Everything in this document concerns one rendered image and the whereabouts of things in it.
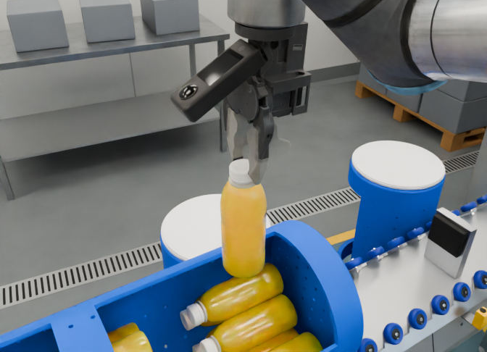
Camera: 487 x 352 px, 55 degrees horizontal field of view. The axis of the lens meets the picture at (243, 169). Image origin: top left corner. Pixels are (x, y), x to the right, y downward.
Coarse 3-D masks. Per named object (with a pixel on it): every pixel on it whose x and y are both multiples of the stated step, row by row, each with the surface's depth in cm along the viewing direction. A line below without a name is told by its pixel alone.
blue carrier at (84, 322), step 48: (288, 240) 84; (144, 288) 76; (192, 288) 95; (288, 288) 101; (336, 288) 79; (0, 336) 70; (48, 336) 80; (96, 336) 66; (192, 336) 95; (336, 336) 79
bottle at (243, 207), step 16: (224, 192) 66; (240, 192) 64; (256, 192) 64; (224, 208) 66; (240, 208) 64; (256, 208) 65; (224, 224) 68; (240, 224) 66; (256, 224) 66; (224, 240) 69; (240, 240) 67; (256, 240) 68; (224, 256) 71; (240, 256) 69; (256, 256) 70; (240, 272) 71; (256, 272) 72
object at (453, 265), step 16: (432, 224) 116; (448, 224) 112; (464, 224) 111; (432, 240) 118; (448, 240) 114; (464, 240) 111; (432, 256) 122; (448, 256) 117; (464, 256) 114; (448, 272) 119
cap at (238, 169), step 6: (234, 162) 65; (240, 162) 65; (246, 162) 65; (234, 168) 64; (240, 168) 64; (246, 168) 64; (234, 174) 63; (240, 174) 63; (246, 174) 63; (234, 180) 64; (240, 180) 63; (246, 180) 63
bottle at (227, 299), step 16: (272, 272) 90; (224, 288) 87; (240, 288) 87; (256, 288) 88; (272, 288) 90; (208, 304) 85; (224, 304) 85; (240, 304) 86; (256, 304) 89; (208, 320) 86; (224, 320) 87
